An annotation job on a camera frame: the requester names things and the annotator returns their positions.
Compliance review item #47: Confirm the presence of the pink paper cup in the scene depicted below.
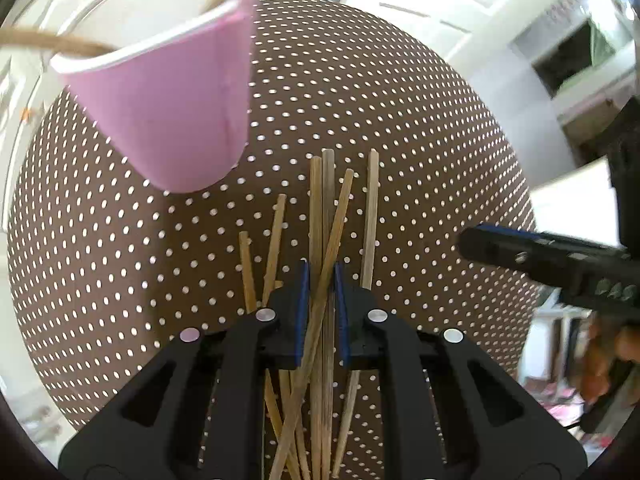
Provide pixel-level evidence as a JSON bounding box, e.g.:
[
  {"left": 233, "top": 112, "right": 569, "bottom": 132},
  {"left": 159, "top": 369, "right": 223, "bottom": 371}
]
[{"left": 50, "top": 0, "right": 263, "bottom": 194}]

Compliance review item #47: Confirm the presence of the brown polka dot tablecloth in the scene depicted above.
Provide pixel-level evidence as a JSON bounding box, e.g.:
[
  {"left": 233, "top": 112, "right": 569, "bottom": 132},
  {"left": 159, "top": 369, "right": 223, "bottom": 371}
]
[{"left": 6, "top": 0, "right": 537, "bottom": 480}]

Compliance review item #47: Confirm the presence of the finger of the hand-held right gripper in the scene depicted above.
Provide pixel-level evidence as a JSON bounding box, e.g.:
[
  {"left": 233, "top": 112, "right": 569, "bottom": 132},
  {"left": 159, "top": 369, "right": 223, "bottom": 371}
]
[{"left": 459, "top": 225, "right": 640, "bottom": 307}]

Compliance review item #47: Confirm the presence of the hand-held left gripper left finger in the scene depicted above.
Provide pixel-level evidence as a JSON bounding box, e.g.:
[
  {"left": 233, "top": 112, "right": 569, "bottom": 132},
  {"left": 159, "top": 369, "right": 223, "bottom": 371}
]
[{"left": 57, "top": 259, "right": 311, "bottom": 480}]

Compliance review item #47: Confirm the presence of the person's right hand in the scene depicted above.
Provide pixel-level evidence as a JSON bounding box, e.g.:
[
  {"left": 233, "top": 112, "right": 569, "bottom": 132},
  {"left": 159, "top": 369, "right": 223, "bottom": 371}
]
[{"left": 575, "top": 310, "right": 640, "bottom": 406}]

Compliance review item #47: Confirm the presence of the white box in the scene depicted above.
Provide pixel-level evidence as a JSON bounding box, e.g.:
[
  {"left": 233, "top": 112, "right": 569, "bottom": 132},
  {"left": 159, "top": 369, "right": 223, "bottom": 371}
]
[{"left": 529, "top": 156, "right": 622, "bottom": 247}]

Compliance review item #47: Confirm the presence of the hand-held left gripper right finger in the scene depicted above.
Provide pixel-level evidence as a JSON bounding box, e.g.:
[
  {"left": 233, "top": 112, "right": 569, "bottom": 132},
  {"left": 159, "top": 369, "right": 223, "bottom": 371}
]
[{"left": 333, "top": 261, "right": 587, "bottom": 480}]

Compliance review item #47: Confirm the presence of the white cabinet door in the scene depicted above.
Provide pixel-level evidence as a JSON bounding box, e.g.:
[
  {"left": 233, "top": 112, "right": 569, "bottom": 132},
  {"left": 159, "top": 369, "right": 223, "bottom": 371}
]
[{"left": 342, "top": 0, "right": 506, "bottom": 48}]

